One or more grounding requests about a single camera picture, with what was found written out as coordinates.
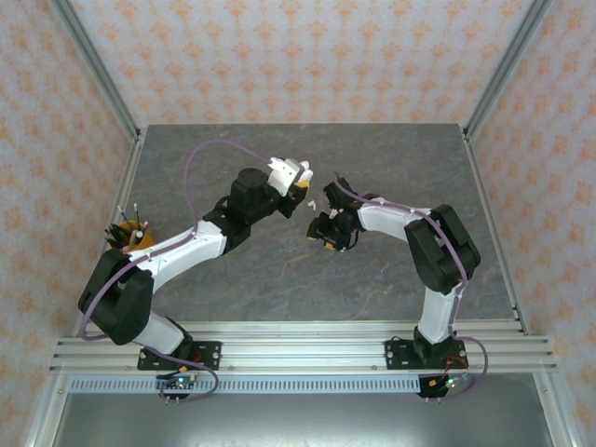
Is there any yellow pen cup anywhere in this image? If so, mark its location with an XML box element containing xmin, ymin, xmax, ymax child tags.
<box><xmin>109</xmin><ymin>221</ymin><xmax>157</xmax><ymax>255</ymax></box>

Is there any grey metal panel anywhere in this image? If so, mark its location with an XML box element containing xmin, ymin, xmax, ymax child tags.
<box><xmin>50</xmin><ymin>393</ymin><xmax>550</xmax><ymax>447</ymax></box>

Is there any green controller board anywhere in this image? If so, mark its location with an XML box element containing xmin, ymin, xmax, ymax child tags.
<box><xmin>427</xmin><ymin>372</ymin><xmax>471</xmax><ymax>391</ymax></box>
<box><xmin>156</xmin><ymin>372</ymin><xmax>199</xmax><ymax>391</ymax></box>

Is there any aluminium mounting rail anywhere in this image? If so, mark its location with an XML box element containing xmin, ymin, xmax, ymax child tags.
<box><xmin>48</xmin><ymin>319</ymin><xmax>559</xmax><ymax>373</ymax></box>

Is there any aluminium side rail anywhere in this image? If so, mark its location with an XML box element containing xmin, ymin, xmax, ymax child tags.
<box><xmin>462</xmin><ymin>128</ymin><xmax>532</xmax><ymax>336</ymax></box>
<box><xmin>69</xmin><ymin>134</ymin><xmax>144</xmax><ymax>339</ymax></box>

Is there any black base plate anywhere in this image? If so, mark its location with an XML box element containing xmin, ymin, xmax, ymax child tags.
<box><xmin>137</xmin><ymin>341</ymin><xmax>223</xmax><ymax>372</ymax></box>
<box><xmin>384</xmin><ymin>338</ymin><xmax>468</xmax><ymax>372</ymax></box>

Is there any grey slotted cable duct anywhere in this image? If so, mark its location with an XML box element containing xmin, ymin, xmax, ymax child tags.
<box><xmin>69</xmin><ymin>377</ymin><xmax>423</xmax><ymax>395</ymax></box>

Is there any purple cable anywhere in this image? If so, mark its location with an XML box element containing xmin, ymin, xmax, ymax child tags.
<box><xmin>79</xmin><ymin>138</ymin><xmax>272</xmax><ymax>404</ymax></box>
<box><xmin>333</xmin><ymin>170</ymin><xmax>490</xmax><ymax>402</ymax></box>

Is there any aluminium frame post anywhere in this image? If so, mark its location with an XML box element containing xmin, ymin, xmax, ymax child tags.
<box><xmin>48</xmin><ymin>0</ymin><xmax>142</xmax><ymax>141</ymax></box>
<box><xmin>462</xmin><ymin>0</ymin><xmax>559</xmax><ymax>141</ymax></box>

